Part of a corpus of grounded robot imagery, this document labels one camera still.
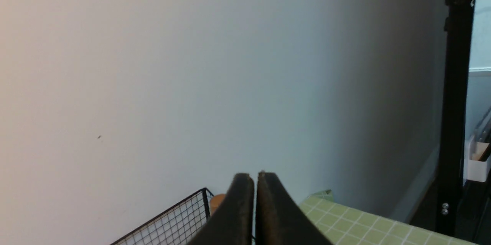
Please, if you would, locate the dark soy sauce bottle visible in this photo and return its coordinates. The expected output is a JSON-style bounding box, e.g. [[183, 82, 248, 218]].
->
[[209, 193, 226, 215]]

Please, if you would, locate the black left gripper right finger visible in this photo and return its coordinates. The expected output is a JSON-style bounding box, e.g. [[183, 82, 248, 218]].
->
[[255, 171, 332, 245]]

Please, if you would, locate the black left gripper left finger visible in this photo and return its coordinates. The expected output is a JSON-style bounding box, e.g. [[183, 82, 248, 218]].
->
[[189, 173, 255, 245]]

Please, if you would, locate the green checkered tablecloth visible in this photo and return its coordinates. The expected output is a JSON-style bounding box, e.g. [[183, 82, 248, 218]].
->
[[298, 191, 471, 245]]

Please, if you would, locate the white plastic wall box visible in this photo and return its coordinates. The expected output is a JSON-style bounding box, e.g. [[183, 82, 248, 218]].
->
[[463, 134, 491, 183]]

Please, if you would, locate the black vertical stand pole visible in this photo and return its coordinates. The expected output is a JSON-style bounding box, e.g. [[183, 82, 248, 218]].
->
[[435, 0, 474, 236]]

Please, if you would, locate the black wire mesh shelf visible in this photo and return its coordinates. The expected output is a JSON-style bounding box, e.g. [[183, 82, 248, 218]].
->
[[113, 187, 214, 245]]

